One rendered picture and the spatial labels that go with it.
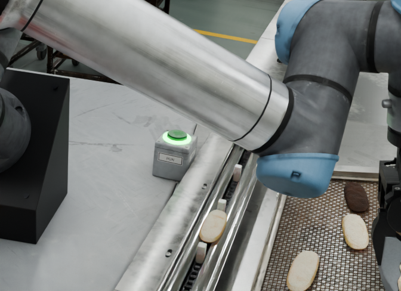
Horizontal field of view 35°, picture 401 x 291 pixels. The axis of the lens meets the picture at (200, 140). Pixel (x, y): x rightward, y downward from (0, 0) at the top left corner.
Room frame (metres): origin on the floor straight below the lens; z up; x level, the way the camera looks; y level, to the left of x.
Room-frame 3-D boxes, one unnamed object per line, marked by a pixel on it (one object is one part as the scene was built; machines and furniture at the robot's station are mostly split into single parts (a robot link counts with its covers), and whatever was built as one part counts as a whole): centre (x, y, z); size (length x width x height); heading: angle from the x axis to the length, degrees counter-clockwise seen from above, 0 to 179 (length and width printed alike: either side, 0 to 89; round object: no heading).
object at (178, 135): (1.13, 0.05, 0.90); 0.04 x 0.04 x 0.02
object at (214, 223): (0.90, -0.04, 0.86); 0.10 x 0.04 x 0.01; 168
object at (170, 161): (1.13, 0.04, 0.84); 0.08 x 0.08 x 0.11; 78
